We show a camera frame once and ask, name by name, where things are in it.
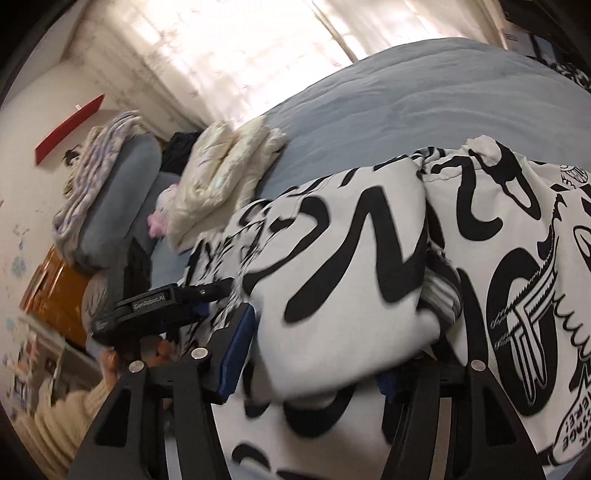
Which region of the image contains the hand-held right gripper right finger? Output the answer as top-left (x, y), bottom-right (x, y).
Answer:
top-left (375, 353), bottom-right (542, 480)

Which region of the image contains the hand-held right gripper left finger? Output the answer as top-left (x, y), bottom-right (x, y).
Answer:
top-left (67, 305), bottom-right (257, 480)

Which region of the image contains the floral purple quilt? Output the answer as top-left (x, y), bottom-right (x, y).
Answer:
top-left (52, 111), bottom-right (145, 260)

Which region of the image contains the cream puffer jacket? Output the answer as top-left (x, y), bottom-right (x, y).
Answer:
top-left (163, 115), bottom-right (288, 253)

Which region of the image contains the folded grey blue blanket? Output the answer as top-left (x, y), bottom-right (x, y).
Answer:
top-left (75, 134), bottom-right (186, 274)

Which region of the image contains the white pink cat plush toy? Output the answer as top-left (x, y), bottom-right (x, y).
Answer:
top-left (146, 182), bottom-right (180, 239)

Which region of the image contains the taupe cloth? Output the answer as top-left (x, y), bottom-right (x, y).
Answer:
top-left (80, 269), bottom-right (122, 334)

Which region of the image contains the white patterned curtain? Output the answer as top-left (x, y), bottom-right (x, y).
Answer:
top-left (78, 0), bottom-right (509, 132)

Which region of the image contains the red wall shelf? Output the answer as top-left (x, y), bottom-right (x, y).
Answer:
top-left (34, 93), bottom-right (106, 165)

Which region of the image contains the black cloth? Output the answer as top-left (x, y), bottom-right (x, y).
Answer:
top-left (161, 130), bottom-right (205, 175)

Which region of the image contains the dark cloth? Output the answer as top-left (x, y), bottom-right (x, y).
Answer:
top-left (531, 32), bottom-right (591, 95)

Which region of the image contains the person's left hand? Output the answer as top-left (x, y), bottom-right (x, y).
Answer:
top-left (98, 339), bottom-right (177, 377)

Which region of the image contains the orange wooden headboard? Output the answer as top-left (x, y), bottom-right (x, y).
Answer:
top-left (20, 244), bottom-right (94, 343)

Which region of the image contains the white black printed hoodie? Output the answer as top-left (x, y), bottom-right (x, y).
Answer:
top-left (181, 134), bottom-right (591, 480)

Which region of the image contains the white shelf unit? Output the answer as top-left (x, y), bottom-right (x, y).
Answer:
top-left (8, 323), bottom-right (101, 412)

